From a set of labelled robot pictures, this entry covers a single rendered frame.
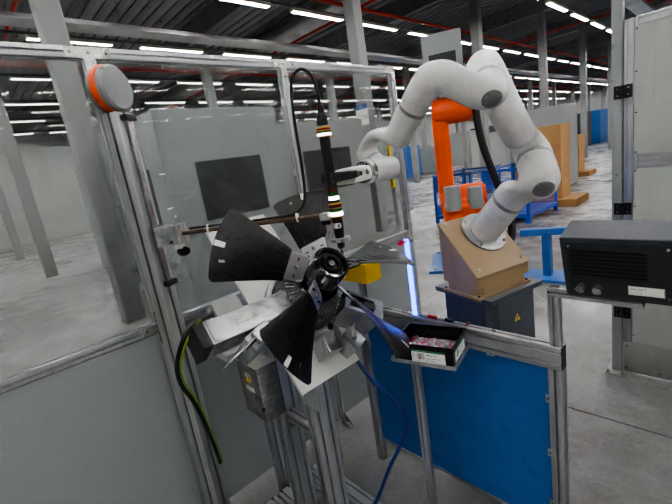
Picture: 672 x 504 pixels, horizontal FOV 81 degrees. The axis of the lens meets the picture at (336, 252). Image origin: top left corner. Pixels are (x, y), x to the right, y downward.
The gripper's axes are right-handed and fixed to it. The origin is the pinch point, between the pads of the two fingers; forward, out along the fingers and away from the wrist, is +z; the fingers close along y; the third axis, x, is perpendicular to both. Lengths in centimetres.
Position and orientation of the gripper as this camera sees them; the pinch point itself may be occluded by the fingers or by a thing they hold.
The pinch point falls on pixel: (330, 178)
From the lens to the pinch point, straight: 129.8
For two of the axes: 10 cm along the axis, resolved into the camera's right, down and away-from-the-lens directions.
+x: -1.5, -9.7, -2.1
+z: -7.2, 2.5, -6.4
